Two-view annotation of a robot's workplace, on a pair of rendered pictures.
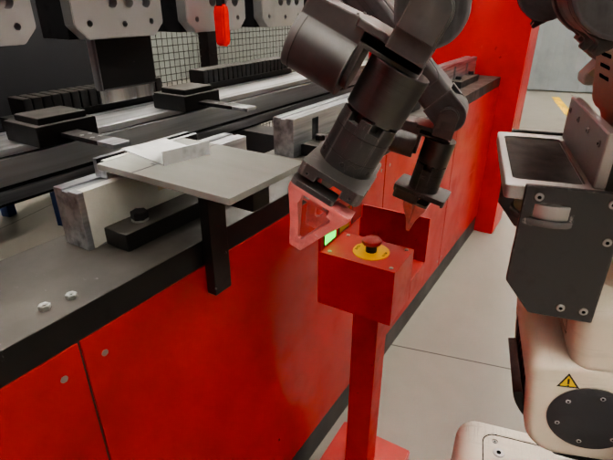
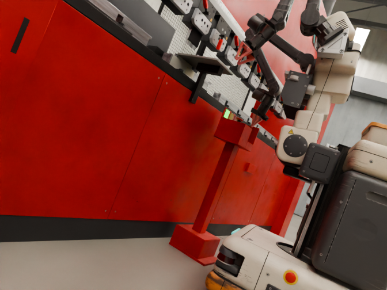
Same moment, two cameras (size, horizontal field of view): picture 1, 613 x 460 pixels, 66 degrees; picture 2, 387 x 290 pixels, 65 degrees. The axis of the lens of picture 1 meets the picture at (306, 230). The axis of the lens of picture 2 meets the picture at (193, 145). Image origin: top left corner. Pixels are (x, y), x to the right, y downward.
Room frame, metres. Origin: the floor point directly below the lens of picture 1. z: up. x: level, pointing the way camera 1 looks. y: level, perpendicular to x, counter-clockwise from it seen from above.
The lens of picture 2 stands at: (-0.91, -0.02, 0.53)
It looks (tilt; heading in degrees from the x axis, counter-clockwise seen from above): 2 degrees up; 3
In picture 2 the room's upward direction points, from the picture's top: 22 degrees clockwise
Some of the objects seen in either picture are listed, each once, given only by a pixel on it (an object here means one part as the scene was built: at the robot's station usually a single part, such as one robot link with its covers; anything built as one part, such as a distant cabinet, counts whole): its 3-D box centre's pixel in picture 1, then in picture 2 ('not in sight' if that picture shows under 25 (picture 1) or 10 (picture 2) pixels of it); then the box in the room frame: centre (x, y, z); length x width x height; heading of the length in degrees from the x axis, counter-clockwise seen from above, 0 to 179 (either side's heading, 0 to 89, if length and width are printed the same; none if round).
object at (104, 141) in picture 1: (75, 130); (164, 54); (0.86, 0.42, 1.01); 0.26 x 0.12 x 0.05; 58
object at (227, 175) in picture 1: (202, 165); (205, 64); (0.69, 0.16, 1.00); 0.26 x 0.18 x 0.01; 58
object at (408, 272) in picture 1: (375, 253); (238, 129); (0.86, -0.14, 0.75); 0.20 x 0.16 x 0.18; 149
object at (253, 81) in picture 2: not in sight; (252, 75); (1.42, -0.13, 1.26); 0.15 x 0.09 x 0.17; 148
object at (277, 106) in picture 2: not in sight; (276, 102); (1.93, -0.45, 1.26); 0.15 x 0.09 x 0.17; 148
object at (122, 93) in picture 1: (124, 67); (193, 38); (0.77, 0.28, 1.13); 0.10 x 0.02 x 0.10; 148
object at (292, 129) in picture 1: (410, 88); (258, 132); (1.84, -0.39, 0.92); 1.68 x 0.06 x 0.10; 148
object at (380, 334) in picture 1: (365, 384); (215, 187); (0.86, -0.14, 0.39); 0.06 x 0.06 x 0.54; 59
